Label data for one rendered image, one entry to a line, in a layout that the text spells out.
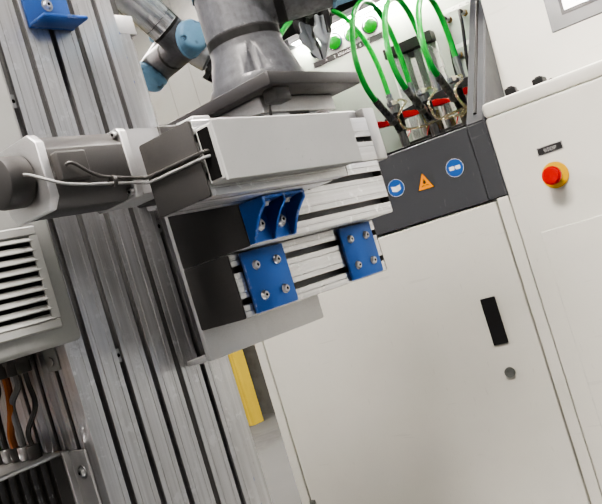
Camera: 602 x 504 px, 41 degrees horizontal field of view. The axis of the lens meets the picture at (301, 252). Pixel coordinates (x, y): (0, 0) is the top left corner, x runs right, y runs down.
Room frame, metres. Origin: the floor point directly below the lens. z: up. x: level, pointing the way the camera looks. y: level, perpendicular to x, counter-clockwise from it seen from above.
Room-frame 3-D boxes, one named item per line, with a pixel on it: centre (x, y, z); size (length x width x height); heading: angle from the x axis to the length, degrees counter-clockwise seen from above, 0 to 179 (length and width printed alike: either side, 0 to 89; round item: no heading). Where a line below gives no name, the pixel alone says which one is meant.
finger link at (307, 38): (1.71, -0.15, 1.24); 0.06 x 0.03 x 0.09; 150
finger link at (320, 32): (1.69, -0.17, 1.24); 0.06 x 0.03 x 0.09; 150
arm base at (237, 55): (1.23, -0.01, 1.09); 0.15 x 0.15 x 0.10
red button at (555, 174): (1.54, -0.51, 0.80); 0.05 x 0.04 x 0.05; 60
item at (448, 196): (1.80, -0.14, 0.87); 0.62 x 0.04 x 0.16; 60
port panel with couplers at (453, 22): (2.11, -0.60, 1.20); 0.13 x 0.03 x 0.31; 60
